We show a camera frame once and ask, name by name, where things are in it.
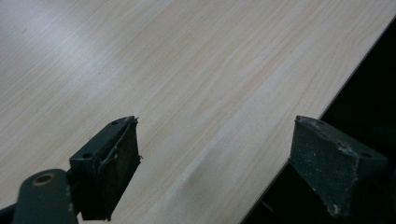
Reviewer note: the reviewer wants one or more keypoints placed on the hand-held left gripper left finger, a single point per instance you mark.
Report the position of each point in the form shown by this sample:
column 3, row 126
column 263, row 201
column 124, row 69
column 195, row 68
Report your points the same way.
column 104, row 168

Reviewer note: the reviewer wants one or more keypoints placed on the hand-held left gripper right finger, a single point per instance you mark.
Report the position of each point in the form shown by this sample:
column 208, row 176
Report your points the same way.
column 327, row 161

